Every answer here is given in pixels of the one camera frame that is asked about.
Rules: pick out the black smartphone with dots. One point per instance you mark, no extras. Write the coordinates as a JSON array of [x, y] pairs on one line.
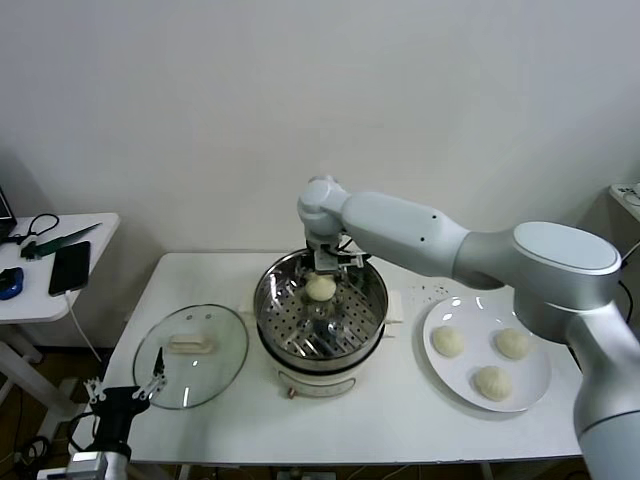
[[70, 270]]

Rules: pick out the stainless steel steamer pot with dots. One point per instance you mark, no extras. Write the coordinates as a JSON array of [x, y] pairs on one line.
[[315, 385]]

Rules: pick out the white steamed baozi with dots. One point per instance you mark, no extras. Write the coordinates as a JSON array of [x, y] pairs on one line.
[[511, 343], [492, 382], [319, 288], [448, 341]]

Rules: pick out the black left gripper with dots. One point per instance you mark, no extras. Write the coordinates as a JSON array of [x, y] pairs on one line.
[[115, 415]]

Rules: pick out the perforated steel steamer basket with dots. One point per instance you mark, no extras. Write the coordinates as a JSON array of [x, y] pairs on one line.
[[280, 310]]

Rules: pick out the round glass pot lid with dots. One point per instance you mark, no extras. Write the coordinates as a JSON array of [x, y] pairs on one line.
[[220, 350]]

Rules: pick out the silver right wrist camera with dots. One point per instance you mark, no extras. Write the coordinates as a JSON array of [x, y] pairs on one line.
[[326, 261]]

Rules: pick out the dark crumbs scatter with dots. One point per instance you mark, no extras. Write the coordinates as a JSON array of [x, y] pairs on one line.
[[425, 290]]

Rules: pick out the small black adapter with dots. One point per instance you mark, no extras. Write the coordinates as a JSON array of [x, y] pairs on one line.
[[30, 250]]

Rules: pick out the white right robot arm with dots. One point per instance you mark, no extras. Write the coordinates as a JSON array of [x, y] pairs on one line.
[[400, 220]]

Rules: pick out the green black flat strip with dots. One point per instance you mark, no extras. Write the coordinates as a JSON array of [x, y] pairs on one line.
[[60, 242]]

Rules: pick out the blue computer mouse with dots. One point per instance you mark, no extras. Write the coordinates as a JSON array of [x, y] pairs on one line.
[[11, 284]]

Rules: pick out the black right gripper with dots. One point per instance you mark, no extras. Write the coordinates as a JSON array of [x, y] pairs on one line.
[[320, 246]]

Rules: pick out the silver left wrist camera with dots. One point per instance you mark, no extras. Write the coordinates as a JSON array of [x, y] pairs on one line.
[[87, 462]]

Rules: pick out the white round plate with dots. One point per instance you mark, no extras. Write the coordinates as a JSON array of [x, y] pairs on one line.
[[475, 357]]

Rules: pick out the white side table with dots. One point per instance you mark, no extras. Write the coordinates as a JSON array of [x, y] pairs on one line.
[[100, 235]]

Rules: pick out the black laptop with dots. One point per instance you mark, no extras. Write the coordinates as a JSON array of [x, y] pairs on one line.
[[5, 210]]

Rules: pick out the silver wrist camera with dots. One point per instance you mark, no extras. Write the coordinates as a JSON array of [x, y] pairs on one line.
[[326, 261], [87, 462]]

